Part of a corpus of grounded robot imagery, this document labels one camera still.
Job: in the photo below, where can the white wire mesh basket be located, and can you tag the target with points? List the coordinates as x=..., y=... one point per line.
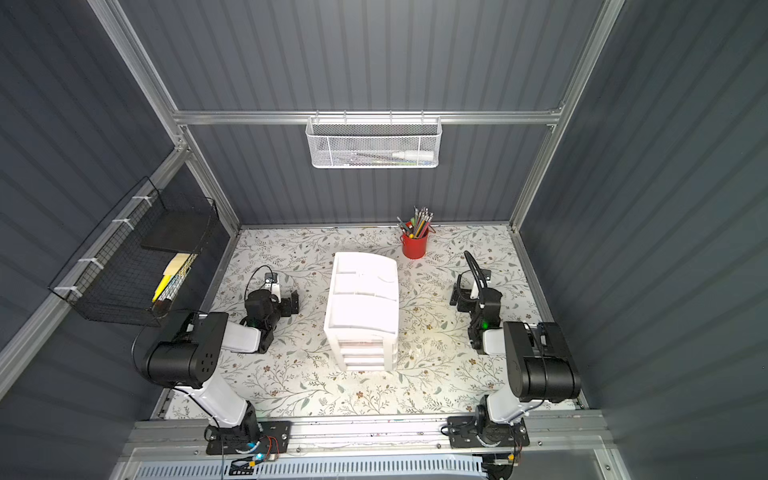
x=348, y=145

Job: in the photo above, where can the pencils bundle in cup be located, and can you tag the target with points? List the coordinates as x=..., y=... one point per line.
x=418, y=226

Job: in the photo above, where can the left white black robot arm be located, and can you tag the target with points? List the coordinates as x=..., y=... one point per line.
x=184, y=359

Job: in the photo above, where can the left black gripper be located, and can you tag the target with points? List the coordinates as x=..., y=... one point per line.
x=285, y=303

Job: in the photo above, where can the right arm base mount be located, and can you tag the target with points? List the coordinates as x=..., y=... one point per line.
x=467, y=432

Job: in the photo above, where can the yellow sticky notes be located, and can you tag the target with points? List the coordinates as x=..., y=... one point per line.
x=173, y=277

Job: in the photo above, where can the red pencil cup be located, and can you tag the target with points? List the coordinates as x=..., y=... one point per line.
x=414, y=248

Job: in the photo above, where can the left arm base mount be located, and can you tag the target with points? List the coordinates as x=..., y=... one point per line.
x=270, y=437

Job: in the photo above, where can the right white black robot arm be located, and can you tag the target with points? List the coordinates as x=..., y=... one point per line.
x=538, y=367

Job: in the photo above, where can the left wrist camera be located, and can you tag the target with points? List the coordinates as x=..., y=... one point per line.
x=272, y=284

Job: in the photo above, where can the white marker in basket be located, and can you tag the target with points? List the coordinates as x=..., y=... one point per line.
x=417, y=156

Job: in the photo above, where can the black wire wall basket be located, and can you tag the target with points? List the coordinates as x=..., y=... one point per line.
x=114, y=279

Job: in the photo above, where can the white plastic drawer organizer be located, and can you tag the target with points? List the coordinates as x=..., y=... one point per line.
x=362, y=314

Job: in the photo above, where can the white perforated cable tray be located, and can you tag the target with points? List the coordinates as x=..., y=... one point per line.
x=375, y=467

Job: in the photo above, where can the black notebook in basket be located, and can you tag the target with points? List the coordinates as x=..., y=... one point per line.
x=178, y=232

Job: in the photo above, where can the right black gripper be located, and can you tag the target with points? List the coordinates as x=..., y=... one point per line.
x=470, y=292

